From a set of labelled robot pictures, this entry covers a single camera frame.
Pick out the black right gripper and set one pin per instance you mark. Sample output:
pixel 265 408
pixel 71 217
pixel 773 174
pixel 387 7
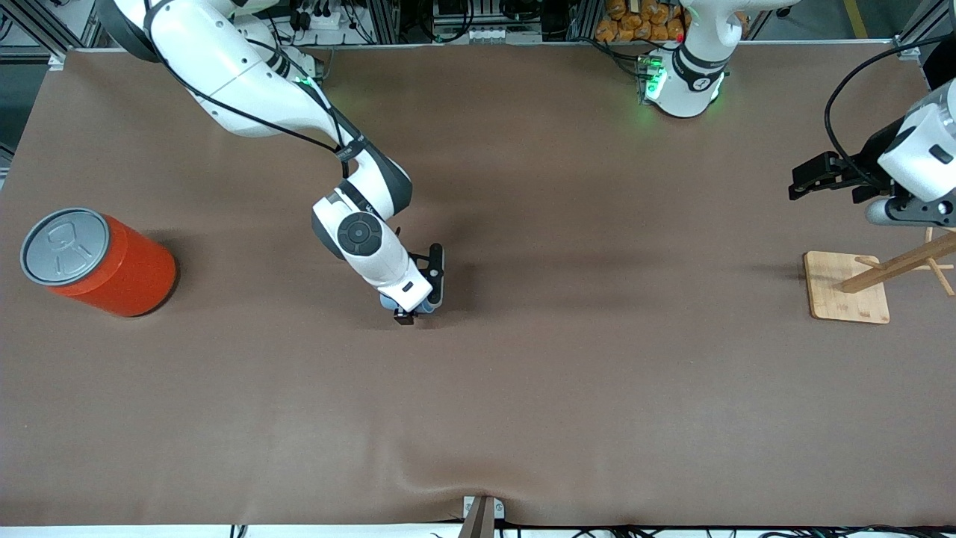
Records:
pixel 404 318

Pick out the white power strip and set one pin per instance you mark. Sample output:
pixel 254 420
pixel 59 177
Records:
pixel 321 16

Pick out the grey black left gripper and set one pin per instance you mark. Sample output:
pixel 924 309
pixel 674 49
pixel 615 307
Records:
pixel 865 164

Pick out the bag of orange snacks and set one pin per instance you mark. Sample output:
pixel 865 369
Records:
pixel 642 22

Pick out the metal table edge clamp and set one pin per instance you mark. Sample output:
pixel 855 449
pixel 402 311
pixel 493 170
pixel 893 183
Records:
pixel 483 515

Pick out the brown table cover sheet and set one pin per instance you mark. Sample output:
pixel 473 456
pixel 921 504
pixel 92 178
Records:
pixel 523 388

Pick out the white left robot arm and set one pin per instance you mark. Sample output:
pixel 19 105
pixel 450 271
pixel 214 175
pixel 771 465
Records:
pixel 694 82

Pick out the arm base controller box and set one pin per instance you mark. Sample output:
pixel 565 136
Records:
pixel 651 78

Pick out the light blue plastic cup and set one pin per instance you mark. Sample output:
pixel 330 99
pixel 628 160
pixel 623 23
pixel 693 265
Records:
pixel 427 307

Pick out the wooden cup rack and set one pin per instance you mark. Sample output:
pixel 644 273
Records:
pixel 844 299

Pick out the orange can with silver lid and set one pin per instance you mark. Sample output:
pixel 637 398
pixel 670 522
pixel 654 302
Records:
pixel 119 276

